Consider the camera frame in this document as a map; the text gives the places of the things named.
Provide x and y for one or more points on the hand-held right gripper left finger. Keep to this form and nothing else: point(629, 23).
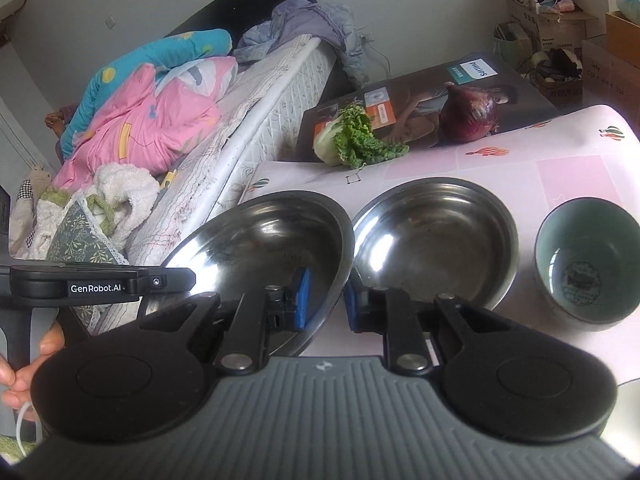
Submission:
point(302, 302)

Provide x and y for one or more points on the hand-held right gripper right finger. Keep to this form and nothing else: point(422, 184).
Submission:
point(353, 307)

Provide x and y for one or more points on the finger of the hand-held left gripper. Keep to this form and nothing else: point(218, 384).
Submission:
point(167, 280)

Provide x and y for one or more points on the wide shallow steel bowl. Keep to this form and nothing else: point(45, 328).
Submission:
point(260, 240)

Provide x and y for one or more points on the deep steel bowl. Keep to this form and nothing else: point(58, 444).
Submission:
point(435, 240)

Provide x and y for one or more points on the teal ceramic bowl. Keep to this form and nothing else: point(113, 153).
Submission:
point(585, 270)

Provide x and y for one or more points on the person's left hand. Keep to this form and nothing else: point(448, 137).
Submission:
point(15, 402)

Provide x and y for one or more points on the green floral cushion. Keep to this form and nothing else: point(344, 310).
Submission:
point(80, 240)

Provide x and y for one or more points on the cream checked cloth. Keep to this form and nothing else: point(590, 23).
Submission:
point(30, 210)

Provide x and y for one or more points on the white fluffy blanket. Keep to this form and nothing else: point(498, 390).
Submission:
point(127, 195)

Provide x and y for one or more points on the pink and blue blanket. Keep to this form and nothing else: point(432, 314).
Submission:
point(145, 120)

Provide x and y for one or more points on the napa cabbage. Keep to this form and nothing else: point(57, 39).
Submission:
point(350, 140)

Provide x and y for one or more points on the white quilted mattress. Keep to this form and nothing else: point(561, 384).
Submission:
point(260, 110)

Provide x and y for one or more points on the pink printed tablecloth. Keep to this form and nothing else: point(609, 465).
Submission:
point(505, 167)

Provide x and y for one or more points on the flat printed appliance box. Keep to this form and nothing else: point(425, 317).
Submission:
point(425, 95)

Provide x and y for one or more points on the red onion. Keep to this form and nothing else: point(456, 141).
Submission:
point(470, 112)

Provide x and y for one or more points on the grey purple clothing pile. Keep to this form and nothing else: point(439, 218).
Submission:
point(310, 25)

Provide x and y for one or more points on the black headboard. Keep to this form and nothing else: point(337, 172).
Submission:
point(240, 5)

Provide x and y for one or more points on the pale green bag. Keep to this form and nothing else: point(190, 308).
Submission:
point(510, 47)

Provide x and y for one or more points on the small cardboard box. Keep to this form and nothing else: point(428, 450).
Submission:
point(560, 85)

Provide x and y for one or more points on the cluttered open cardboard box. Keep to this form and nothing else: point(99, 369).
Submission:
point(545, 22)

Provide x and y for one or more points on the large grey-sided cardboard box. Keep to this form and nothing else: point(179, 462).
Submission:
point(612, 77)

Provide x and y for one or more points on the shallow open cardboard box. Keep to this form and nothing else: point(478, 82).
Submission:
point(625, 37)

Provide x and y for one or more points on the teal white plastic bag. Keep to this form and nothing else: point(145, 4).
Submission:
point(629, 2)

